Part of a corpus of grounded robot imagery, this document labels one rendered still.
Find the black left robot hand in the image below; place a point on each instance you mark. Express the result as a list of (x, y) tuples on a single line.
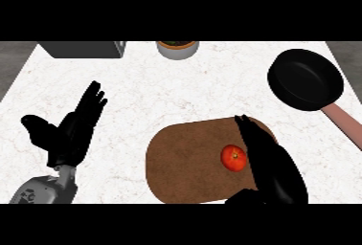
[(72, 134)]

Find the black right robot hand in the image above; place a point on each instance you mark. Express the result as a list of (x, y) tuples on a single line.
[(273, 166)]

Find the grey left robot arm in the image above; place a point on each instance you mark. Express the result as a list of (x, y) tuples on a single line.
[(47, 189)]

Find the red tomato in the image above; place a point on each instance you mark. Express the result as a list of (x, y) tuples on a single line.
[(233, 157)]

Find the brown wooden cutting board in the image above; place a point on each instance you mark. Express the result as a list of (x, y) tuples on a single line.
[(193, 162)]

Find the grey plant pot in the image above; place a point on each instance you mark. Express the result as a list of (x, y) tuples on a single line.
[(178, 50)]

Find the dark grey box appliance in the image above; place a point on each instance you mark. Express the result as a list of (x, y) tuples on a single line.
[(85, 49)]

